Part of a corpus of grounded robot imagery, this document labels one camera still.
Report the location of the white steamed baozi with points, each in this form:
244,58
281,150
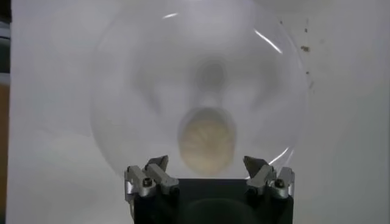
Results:
207,143

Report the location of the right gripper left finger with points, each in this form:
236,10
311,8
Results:
138,179

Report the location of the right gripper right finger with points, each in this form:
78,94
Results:
263,178

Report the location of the white round plate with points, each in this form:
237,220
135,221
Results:
137,91

